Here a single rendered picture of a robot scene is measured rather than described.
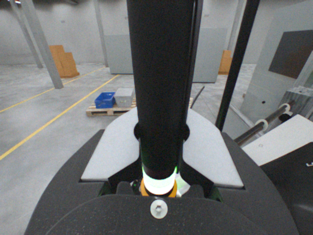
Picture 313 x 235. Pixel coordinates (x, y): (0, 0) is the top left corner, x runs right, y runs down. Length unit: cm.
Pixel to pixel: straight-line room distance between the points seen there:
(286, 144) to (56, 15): 1556
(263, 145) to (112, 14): 1298
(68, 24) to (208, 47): 1219
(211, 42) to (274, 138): 537
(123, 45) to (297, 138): 726
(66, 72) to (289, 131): 842
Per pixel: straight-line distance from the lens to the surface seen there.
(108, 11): 1325
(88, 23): 1395
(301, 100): 64
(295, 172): 26
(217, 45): 585
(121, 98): 311
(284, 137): 54
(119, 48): 749
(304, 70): 75
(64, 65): 842
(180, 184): 20
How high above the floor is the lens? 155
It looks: 32 degrees down
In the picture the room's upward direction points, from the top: straight up
